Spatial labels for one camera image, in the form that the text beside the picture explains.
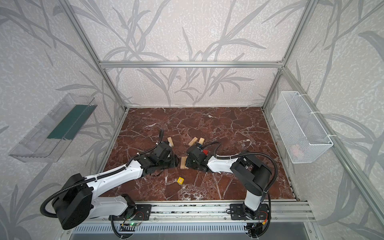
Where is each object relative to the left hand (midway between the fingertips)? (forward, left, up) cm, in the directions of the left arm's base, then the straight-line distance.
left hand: (180, 157), depth 85 cm
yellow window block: (-11, -1, -6) cm, 13 cm away
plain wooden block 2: (-3, -3, -7) cm, 8 cm away
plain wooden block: (+3, -1, -7) cm, 8 cm away
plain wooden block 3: (+14, -7, -7) cm, 17 cm away
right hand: (+2, -3, -6) cm, 7 cm away
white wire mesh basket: (-2, -55, +28) cm, 61 cm away
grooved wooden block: (+15, -12, -7) cm, 21 cm away
